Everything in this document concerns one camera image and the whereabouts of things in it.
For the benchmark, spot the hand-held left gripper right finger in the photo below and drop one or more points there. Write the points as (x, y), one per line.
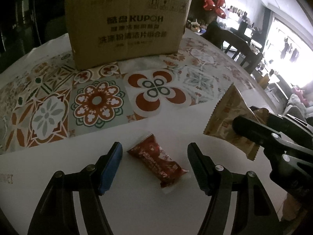
(199, 169)

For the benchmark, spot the dark jacket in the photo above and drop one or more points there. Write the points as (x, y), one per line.
(212, 33)

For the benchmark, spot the patterned tablecloth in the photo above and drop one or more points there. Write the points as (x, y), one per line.
(156, 90)

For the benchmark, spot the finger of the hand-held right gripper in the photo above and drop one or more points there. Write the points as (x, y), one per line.
(247, 127)
(293, 127)

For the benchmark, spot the red balloon dog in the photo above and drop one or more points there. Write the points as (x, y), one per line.
(215, 5)

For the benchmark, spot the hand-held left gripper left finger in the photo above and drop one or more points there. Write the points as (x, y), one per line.
(111, 169)

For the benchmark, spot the dark red snack packet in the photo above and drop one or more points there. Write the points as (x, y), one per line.
(156, 159)

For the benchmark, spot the beige snack packet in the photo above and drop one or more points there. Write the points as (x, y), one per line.
(227, 117)

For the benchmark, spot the person's right forearm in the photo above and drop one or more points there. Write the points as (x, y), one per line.
(293, 208)

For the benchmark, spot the wooden dining chair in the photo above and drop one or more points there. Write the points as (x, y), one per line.
(242, 49)

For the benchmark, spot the bright window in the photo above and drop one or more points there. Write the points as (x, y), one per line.
(291, 49)

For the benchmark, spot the brown cardboard box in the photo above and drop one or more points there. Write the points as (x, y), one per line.
(127, 36)

